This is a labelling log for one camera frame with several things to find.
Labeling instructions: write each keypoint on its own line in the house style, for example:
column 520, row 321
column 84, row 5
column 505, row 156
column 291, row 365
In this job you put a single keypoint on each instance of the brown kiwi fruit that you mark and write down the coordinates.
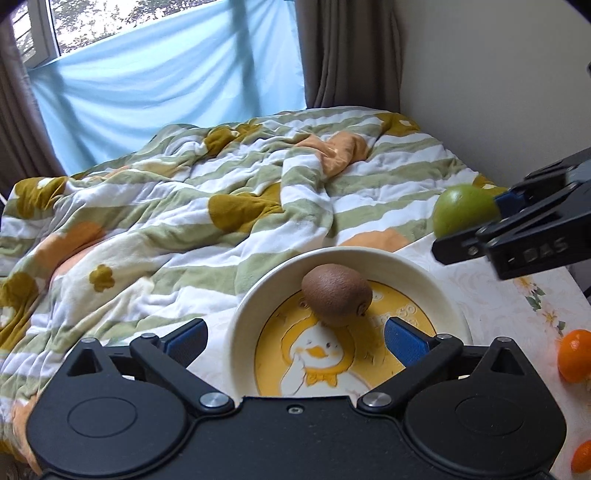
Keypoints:
column 336, row 294

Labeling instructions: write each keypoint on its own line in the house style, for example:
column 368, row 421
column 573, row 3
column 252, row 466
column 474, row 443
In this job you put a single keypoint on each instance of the light blue window sheet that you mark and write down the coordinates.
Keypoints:
column 227, row 61

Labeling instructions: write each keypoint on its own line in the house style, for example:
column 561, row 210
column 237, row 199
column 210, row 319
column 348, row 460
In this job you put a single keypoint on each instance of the brown curtain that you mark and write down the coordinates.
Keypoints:
column 350, row 51
column 26, row 150

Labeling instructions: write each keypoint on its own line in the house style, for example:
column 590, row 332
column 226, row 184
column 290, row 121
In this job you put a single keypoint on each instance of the brown right curtain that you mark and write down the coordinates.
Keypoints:
column 350, row 51

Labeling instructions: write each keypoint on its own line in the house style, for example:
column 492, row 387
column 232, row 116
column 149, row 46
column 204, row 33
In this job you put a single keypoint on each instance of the window frame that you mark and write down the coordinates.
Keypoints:
column 46, row 30

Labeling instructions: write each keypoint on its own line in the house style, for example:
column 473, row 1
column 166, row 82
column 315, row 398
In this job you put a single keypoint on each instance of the orange tangerine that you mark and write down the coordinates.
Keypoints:
column 581, row 459

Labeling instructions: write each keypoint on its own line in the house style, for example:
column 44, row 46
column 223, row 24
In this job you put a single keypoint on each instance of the cream duck pattern bowl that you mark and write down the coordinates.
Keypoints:
column 315, row 325

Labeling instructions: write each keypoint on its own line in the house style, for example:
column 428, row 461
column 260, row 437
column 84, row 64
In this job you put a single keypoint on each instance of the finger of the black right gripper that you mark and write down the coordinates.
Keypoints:
column 459, row 247
column 541, row 184

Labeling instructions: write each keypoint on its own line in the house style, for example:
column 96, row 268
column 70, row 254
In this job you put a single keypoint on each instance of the green lime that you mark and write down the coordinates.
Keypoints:
column 463, row 207

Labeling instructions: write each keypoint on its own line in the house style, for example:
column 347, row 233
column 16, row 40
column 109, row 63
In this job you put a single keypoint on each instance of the small orange mandarin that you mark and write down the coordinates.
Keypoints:
column 574, row 356

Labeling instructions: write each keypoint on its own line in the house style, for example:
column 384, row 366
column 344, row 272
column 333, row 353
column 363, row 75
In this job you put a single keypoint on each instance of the brown left curtain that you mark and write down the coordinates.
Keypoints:
column 26, row 150

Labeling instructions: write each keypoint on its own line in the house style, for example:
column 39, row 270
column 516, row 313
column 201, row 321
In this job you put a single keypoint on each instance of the white floral tablecloth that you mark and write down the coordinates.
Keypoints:
column 466, row 298

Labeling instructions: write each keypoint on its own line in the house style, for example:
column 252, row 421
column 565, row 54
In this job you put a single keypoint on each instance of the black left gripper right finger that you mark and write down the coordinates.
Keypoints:
column 424, row 359

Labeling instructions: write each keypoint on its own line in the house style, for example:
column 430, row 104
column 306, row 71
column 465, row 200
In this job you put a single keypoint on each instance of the striped floral quilt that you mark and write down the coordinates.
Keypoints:
column 183, row 227

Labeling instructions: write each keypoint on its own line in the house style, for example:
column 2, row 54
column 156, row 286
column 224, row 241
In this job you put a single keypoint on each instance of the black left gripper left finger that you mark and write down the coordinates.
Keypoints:
column 165, row 361

